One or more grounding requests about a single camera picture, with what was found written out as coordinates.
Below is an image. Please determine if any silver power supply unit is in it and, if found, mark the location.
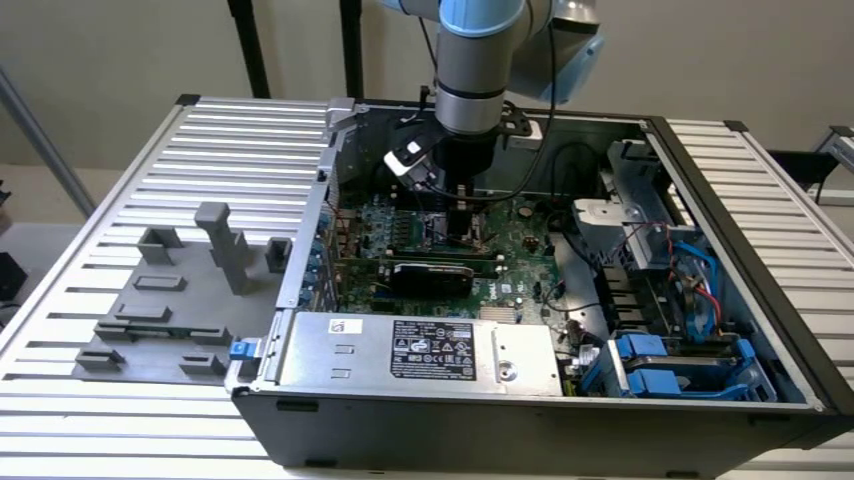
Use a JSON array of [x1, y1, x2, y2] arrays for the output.
[[261, 310, 566, 397]]

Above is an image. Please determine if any blue latch on case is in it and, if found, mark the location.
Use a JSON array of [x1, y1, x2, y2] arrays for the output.
[[227, 337, 262, 362]]

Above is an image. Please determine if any black object at table edge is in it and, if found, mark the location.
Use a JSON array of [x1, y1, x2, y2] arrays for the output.
[[0, 252, 31, 302]]

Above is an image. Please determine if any blue disk carrier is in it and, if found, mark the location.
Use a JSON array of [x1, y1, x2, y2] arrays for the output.
[[577, 329, 769, 401]]

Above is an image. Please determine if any green motherboard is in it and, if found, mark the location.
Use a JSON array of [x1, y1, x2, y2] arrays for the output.
[[318, 189, 589, 326]]

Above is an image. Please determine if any black stand pole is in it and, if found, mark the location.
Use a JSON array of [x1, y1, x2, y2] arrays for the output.
[[226, 0, 273, 99]]

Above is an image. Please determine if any aluminium frame piece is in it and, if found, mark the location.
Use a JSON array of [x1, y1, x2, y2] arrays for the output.
[[805, 124, 854, 201]]

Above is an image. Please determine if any red wire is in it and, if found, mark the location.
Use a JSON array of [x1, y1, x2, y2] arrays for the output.
[[626, 222, 725, 326]]

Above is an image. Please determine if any wrist camera with white label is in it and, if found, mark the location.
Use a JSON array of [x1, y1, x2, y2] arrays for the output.
[[382, 130, 447, 187]]

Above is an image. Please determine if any black open PC case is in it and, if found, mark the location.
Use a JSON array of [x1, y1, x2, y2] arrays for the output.
[[225, 97, 854, 468]]

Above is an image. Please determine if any silver disk bay cage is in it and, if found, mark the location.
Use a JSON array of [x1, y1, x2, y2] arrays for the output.
[[570, 139, 696, 271]]

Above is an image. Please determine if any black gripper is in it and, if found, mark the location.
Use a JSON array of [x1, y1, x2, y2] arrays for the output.
[[433, 130, 497, 201]]

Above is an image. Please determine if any CPU socket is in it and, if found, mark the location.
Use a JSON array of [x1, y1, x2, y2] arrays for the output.
[[414, 208, 497, 251]]

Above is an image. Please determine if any grey slanted metal pole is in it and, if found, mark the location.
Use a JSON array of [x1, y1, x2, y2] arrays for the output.
[[0, 64, 96, 218]]

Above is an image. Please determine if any blue SATA wire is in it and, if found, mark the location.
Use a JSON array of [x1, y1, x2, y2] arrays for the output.
[[669, 240, 726, 331]]

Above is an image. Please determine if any grey parts rack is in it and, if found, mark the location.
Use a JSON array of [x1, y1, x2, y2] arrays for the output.
[[71, 201, 295, 385]]

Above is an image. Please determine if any black graphics card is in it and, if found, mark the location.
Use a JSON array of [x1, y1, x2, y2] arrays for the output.
[[386, 261, 477, 301]]

